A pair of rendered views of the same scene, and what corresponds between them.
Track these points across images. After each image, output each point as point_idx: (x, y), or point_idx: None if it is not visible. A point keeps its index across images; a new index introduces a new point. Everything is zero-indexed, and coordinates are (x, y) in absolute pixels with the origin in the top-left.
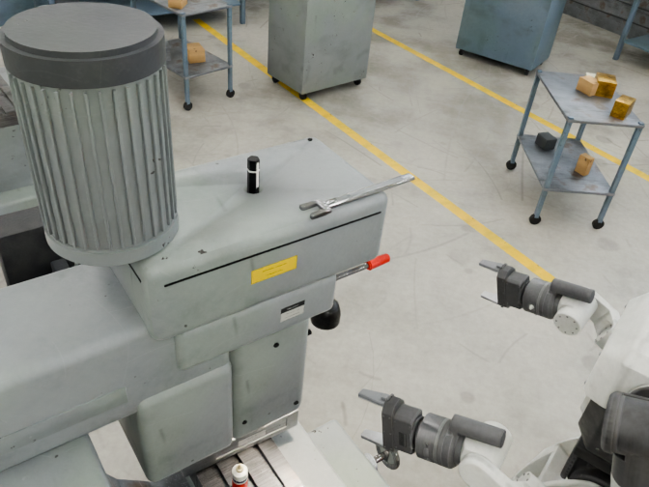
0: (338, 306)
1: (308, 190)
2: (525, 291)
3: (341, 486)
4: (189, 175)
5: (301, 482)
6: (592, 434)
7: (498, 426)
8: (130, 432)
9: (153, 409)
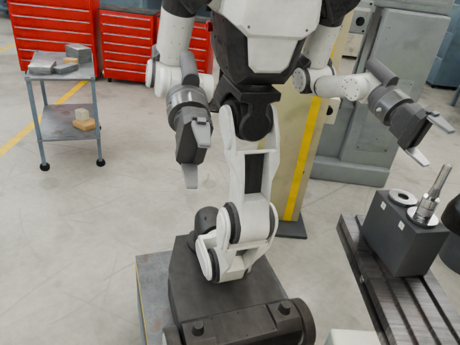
0: (459, 193)
1: None
2: (207, 107)
3: (340, 344)
4: None
5: (395, 341)
6: (297, 60)
7: (356, 77)
8: None
9: None
